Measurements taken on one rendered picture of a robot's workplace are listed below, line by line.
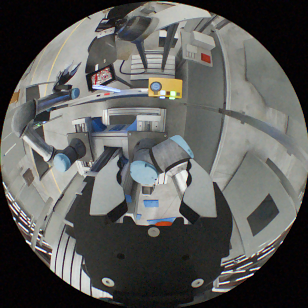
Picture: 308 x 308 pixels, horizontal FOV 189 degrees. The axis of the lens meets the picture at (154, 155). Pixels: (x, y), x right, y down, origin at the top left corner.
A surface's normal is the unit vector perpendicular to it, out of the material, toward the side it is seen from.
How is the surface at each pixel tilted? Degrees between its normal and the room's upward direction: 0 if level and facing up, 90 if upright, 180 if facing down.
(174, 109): 0
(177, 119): 0
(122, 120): 0
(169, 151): 51
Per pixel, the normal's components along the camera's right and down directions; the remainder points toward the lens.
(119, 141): 0.00, 0.48
